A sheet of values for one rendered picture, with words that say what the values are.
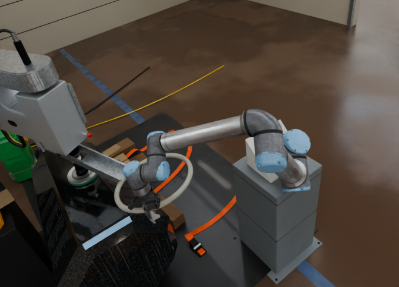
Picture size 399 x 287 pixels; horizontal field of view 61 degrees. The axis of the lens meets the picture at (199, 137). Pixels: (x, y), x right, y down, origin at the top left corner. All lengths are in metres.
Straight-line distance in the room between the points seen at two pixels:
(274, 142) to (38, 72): 1.29
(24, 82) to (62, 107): 0.26
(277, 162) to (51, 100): 1.34
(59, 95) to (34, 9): 5.00
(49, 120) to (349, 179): 2.53
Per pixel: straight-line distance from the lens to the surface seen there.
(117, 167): 2.25
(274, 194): 2.03
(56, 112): 2.13
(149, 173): 1.60
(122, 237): 2.15
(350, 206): 3.16
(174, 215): 2.93
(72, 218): 2.29
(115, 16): 7.54
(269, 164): 1.30
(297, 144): 1.90
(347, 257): 2.86
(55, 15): 7.15
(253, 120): 1.35
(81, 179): 2.47
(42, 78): 2.02
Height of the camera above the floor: 2.39
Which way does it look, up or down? 39 degrees down
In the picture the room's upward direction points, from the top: 10 degrees counter-clockwise
